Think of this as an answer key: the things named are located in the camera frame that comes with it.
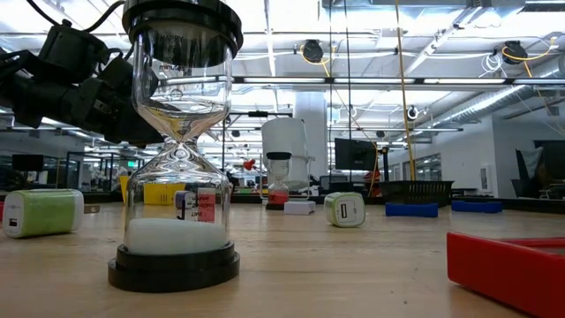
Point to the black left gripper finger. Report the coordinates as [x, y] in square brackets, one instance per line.
[128, 128]

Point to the red white printed box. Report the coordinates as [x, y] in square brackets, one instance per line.
[206, 205]

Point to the large green USB wall charger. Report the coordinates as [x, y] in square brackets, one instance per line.
[44, 214]

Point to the hourglass with white sand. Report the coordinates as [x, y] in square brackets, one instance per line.
[176, 238]

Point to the hourglass with red sand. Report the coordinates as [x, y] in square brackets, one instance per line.
[278, 199]

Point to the white rectangular box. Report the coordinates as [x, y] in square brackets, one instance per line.
[299, 207]

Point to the small green USB wall charger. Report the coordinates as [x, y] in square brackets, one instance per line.
[344, 209]

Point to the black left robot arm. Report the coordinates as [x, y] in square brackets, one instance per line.
[6, 95]

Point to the yellow plastic basket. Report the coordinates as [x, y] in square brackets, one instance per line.
[161, 194]

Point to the black background monitor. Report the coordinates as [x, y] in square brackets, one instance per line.
[355, 154]
[27, 162]

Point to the red background object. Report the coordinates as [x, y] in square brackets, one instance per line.
[249, 164]

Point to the black plastic basket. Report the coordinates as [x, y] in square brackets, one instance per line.
[415, 192]

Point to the red plastic tray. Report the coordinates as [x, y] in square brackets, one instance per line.
[499, 269]

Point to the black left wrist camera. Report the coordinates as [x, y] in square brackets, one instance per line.
[73, 50]

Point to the black aluminium table frame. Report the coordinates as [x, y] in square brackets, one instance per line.
[521, 204]

